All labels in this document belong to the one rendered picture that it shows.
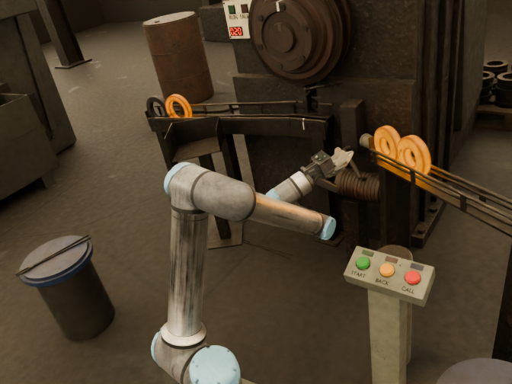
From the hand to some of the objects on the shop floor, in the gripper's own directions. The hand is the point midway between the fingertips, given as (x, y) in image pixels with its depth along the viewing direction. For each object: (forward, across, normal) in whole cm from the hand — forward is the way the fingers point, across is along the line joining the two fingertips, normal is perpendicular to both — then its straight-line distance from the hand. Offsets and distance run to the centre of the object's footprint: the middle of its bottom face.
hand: (350, 155), depth 167 cm
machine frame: (+16, +72, +80) cm, 109 cm away
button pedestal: (-40, -50, +62) cm, 89 cm away
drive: (+77, +113, +100) cm, 169 cm away
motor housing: (-11, +13, +72) cm, 74 cm away
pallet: (+147, +142, +122) cm, 238 cm away
